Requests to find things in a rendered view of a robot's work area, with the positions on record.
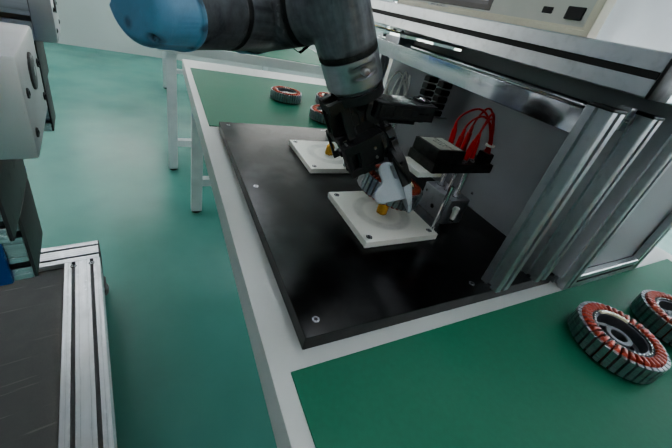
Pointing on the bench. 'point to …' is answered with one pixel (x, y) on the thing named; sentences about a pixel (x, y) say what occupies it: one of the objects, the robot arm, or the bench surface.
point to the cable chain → (436, 93)
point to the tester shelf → (542, 49)
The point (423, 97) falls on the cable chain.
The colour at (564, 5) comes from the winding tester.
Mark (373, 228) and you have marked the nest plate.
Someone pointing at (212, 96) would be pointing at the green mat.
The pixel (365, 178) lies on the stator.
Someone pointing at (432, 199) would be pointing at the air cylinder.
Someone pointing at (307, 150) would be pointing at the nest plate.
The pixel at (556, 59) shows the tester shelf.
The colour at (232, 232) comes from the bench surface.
